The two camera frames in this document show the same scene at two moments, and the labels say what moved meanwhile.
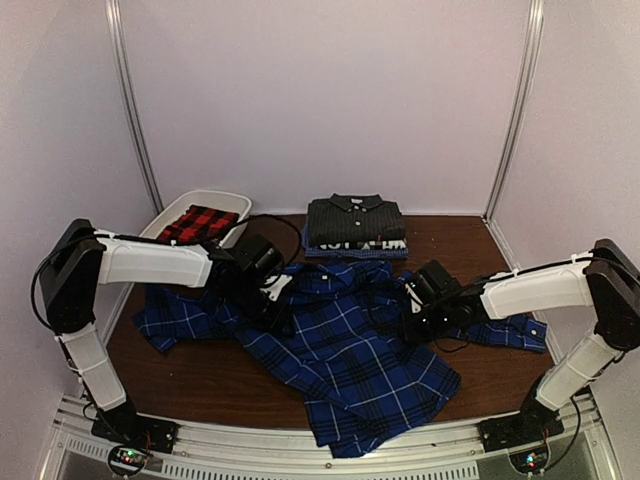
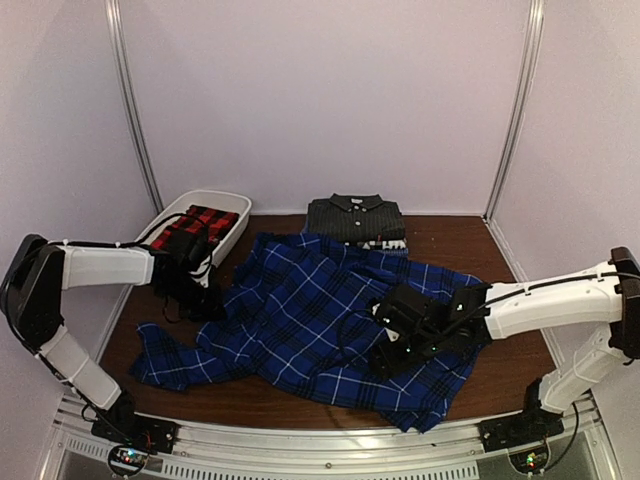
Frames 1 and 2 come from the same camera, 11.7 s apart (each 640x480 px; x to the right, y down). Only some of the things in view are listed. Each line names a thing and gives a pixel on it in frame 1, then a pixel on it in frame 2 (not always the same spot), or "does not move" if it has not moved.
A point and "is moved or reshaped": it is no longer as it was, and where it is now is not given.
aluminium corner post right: [518, 112] does not move
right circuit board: [529, 462] does not move
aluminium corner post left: [117, 38] does not move
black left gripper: [275, 321] to [210, 311]
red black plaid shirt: [198, 224] does not move
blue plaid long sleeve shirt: [342, 334] is moved or reshaped
